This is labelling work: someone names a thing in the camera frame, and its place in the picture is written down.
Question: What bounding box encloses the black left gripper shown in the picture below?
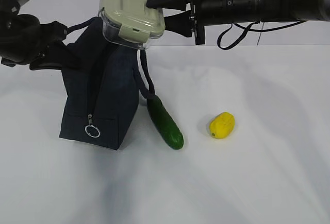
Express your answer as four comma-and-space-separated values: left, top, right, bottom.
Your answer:
1, 14, 81, 71

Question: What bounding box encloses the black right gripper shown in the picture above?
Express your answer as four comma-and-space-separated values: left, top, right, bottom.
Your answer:
146, 0, 233, 45

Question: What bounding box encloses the glass container with green lid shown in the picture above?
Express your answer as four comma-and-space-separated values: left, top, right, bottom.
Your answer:
98, 0, 165, 50

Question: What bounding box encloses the dark navy insulated lunch bag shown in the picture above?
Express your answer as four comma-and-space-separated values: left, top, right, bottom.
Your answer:
59, 18, 152, 150

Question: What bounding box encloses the green cucumber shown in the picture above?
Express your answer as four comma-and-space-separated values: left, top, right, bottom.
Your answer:
147, 95, 184, 150

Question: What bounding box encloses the yellow lemon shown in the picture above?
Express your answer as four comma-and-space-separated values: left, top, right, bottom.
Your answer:
209, 112, 235, 139

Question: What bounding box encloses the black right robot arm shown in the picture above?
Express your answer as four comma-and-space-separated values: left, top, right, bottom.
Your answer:
146, 0, 329, 50

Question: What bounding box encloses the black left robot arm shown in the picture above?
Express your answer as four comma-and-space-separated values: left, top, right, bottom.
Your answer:
1, 0, 81, 71

